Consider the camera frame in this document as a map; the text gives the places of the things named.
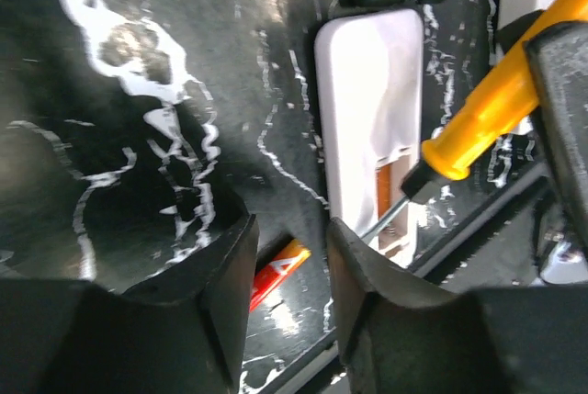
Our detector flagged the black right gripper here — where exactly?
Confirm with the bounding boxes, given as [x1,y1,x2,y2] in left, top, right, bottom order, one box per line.
[523,19,588,285]

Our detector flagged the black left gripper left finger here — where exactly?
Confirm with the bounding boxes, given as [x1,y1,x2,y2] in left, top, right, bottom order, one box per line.
[1,215,258,393]

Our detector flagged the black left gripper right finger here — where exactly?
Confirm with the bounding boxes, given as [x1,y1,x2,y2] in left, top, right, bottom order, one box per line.
[327,219,587,393]

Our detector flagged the red orange battery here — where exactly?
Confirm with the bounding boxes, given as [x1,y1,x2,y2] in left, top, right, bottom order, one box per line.
[249,240,311,312]

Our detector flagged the white remote orange batteries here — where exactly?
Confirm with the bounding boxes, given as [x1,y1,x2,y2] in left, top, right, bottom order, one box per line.
[313,7,424,269]

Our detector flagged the orange yellow battery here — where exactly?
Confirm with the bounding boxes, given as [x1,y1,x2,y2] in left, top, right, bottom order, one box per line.
[376,163,392,218]

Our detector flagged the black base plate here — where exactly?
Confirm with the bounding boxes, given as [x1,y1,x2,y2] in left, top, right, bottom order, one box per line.
[243,159,588,394]

